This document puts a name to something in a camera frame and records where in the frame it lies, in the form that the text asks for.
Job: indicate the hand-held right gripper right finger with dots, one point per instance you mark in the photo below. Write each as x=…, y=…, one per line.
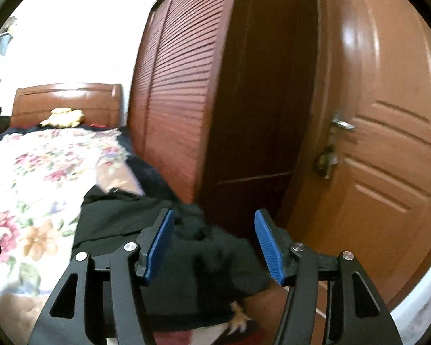
x=269, y=248

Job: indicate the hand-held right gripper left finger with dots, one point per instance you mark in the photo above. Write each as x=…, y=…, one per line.
x=160, y=248

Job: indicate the black button coat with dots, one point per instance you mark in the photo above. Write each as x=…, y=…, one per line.
x=129, y=219

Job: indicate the floral blanket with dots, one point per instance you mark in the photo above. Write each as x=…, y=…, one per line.
x=39, y=172

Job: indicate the bunch of keys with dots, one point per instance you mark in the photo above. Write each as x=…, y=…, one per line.
x=326, y=161

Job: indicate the yellow plush toy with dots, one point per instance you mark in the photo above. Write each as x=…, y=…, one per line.
x=63, y=118

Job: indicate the wooden door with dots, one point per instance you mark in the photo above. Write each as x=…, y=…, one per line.
x=373, y=133

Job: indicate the wooden louvered wardrobe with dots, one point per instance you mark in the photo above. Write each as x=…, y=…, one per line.
x=201, y=97

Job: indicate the wooden headboard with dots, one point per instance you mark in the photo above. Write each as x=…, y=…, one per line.
x=86, y=100

